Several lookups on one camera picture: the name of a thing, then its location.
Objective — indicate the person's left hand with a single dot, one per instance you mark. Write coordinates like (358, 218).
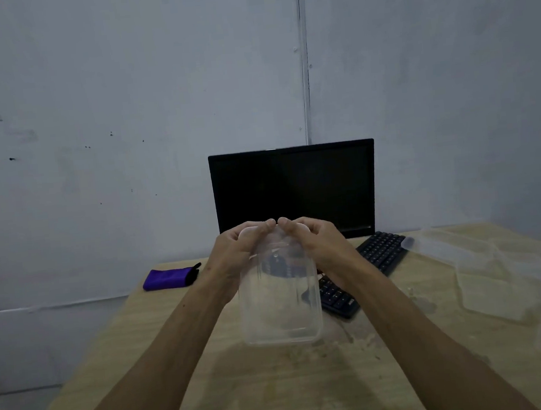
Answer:
(228, 263)

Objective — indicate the person's right hand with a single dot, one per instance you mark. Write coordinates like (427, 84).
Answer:
(332, 253)

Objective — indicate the person's left forearm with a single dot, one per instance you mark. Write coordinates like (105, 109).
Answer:
(148, 376)

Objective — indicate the person's right forearm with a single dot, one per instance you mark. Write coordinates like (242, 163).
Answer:
(432, 349)

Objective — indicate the purple grey cleaning cloth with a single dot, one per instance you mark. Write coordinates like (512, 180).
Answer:
(168, 279)

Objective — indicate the black keyboard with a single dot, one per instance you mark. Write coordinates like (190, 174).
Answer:
(380, 254)

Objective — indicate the black computer monitor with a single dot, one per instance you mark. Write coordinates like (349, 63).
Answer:
(297, 185)

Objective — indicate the light wooden table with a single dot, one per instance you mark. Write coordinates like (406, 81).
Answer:
(278, 383)

